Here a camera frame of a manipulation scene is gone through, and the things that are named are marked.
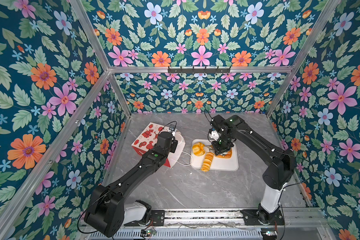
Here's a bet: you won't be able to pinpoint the round orange bun fake bread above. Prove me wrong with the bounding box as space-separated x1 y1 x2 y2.
192 142 206 157

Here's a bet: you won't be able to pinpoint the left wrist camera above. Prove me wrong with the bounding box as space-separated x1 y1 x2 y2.
167 125 177 136

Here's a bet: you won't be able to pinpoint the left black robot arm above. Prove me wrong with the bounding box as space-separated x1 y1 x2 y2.
84 132 178 238

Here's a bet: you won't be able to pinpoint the brown croissant fake bread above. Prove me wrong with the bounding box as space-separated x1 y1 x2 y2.
215 150 233 159

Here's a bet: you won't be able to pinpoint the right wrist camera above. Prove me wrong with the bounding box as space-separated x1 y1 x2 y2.
209 128 220 141

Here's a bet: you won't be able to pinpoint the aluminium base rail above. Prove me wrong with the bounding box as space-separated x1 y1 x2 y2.
83 207 331 229

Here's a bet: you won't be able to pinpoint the white rectangular tray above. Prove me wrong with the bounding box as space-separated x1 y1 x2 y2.
191 139 239 171

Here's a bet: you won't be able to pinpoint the black hook rack bar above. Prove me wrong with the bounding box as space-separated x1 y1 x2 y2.
167 66 231 75

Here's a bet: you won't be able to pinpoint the long twisted fake bread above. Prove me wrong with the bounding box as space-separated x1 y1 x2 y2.
201 152 215 172

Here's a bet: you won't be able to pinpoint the metal tongs white tips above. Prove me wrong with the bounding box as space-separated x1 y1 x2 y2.
204 145 221 155

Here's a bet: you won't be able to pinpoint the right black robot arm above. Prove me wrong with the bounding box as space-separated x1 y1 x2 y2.
209 115 296 225

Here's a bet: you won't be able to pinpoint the white slotted cable duct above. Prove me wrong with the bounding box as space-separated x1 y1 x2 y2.
89 228 263 240

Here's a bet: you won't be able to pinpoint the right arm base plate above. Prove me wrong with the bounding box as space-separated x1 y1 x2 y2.
240 208 285 226

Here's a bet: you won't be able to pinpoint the white red paper bag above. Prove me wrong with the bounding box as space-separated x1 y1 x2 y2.
131 122 193 168

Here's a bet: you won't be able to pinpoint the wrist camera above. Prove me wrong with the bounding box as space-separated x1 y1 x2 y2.
167 125 177 136
209 128 220 141

